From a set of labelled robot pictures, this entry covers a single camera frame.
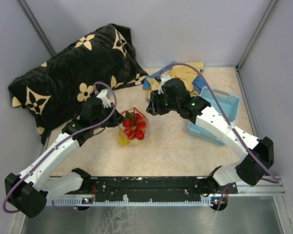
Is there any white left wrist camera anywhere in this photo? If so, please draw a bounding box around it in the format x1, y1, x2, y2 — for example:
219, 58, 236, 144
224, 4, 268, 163
96, 89, 112, 108

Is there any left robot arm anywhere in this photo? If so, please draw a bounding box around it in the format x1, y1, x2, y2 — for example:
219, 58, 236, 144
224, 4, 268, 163
4, 97, 123, 218

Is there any purple cable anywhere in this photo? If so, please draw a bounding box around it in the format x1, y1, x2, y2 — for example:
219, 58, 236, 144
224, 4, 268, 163
2, 81, 118, 215
156, 62, 281, 212

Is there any yellow blue cartoon cloth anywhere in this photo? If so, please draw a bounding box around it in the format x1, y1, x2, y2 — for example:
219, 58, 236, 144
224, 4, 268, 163
143, 65, 206, 101

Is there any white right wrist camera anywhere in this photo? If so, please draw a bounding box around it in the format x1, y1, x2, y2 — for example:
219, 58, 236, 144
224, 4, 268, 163
155, 74, 172, 95

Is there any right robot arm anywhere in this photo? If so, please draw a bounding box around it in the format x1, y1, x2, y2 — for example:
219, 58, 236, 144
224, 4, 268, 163
146, 75, 274, 194

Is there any yellow banana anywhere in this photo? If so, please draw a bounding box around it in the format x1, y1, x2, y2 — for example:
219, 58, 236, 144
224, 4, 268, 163
118, 132, 130, 146

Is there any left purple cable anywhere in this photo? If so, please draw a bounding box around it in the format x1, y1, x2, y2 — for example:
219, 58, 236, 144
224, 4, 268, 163
2, 81, 118, 215

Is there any light blue plastic basket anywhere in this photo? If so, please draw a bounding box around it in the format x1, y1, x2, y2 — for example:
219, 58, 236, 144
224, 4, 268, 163
187, 86, 241, 147

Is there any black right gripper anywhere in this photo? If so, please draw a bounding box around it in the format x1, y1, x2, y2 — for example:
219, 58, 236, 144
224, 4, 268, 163
146, 88, 179, 116

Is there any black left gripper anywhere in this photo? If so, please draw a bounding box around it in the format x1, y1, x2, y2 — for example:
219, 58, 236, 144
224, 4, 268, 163
92, 102, 126, 130

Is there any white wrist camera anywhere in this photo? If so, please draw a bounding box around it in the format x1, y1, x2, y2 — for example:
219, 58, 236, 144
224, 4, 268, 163
96, 89, 112, 108
155, 74, 172, 95

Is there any yellow pear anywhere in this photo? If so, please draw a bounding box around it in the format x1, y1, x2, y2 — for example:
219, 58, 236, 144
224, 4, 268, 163
129, 138, 144, 145

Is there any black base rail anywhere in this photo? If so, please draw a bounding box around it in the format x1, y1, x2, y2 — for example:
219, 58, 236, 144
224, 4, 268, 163
68, 176, 225, 202

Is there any clear zip top bag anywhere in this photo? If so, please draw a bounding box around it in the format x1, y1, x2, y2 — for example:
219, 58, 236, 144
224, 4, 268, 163
118, 106, 148, 146

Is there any red strawberries bunch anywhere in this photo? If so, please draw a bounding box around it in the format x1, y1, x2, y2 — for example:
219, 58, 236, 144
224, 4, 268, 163
120, 107, 148, 141

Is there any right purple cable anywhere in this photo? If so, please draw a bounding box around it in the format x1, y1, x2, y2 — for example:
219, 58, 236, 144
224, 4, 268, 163
156, 62, 281, 212

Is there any black floral pillow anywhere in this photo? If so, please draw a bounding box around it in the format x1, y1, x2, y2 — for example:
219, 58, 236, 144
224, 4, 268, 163
8, 24, 147, 143

